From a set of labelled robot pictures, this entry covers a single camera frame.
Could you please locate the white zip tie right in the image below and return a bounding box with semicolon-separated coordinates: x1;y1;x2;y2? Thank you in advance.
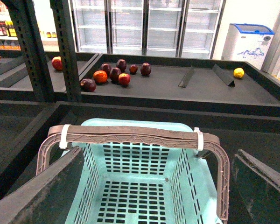
194;127;204;151

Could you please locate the black produce display tray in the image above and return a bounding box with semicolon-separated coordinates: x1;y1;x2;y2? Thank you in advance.
0;49;280;119

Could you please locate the white zip tie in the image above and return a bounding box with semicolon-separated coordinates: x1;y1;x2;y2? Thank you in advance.
194;127;204;151
59;124;71;150

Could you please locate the black metal post right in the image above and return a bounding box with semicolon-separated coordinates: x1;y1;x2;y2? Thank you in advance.
50;0;82;102

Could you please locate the dark red apple back top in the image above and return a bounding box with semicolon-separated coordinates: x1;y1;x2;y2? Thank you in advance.
116;59;127;73

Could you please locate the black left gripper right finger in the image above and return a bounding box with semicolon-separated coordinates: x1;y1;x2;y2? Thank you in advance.
231;149;280;224

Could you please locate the black divider right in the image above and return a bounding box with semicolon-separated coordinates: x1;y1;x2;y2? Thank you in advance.
212;64;235;87

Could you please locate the small dark red apple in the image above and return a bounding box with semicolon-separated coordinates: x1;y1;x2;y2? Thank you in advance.
129;64;138;75

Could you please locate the black metal post left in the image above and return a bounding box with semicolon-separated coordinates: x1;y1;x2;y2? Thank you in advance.
3;0;55;102

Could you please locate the black divider left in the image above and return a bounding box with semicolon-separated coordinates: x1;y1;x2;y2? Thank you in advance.
178;66;194;88

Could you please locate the light blue plastic basket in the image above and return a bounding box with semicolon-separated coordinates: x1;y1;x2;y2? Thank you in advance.
64;118;223;224

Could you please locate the dark red apple front left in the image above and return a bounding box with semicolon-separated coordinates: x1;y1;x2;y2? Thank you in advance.
80;78;97;92

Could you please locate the dark red apple back left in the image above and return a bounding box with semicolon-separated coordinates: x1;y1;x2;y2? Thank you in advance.
100;63;112;77

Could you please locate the shelf with bottles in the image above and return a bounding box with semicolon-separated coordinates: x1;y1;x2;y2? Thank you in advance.
0;0;21;50

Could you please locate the dark red apple right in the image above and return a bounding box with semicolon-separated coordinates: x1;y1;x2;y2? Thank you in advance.
140;63;151;77

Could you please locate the black divider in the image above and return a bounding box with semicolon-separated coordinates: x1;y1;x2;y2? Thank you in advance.
178;66;194;88
212;64;235;87

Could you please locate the orange red apple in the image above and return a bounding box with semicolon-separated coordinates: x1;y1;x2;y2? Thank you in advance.
93;70;108;84

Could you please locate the brown basket handle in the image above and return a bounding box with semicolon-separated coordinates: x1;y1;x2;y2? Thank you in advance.
36;125;230;224

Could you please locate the glass door refrigerator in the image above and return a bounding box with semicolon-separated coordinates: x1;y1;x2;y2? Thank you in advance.
70;0;225;59

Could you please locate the white blue chest freezer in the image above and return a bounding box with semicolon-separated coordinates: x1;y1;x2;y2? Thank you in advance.
221;23;274;70

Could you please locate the red yellow apple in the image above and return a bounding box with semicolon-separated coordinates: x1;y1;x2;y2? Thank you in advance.
119;73;131;86

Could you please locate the white zip tie left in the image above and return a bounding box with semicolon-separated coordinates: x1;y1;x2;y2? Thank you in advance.
59;124;71;150

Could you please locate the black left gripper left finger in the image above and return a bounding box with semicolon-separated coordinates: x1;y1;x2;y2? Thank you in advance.
0;147;84;224

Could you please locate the red apple behind post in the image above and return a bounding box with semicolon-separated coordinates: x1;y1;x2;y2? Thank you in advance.
51;56;63;71

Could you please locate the black metal post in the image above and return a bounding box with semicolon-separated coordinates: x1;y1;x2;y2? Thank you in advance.
50;0;82;102
3;0;55;102

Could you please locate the dark red apple centre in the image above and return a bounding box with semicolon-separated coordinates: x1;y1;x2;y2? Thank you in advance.
110;67;121;83

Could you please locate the yellow lemon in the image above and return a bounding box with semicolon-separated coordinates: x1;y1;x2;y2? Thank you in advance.
233;68;245;79

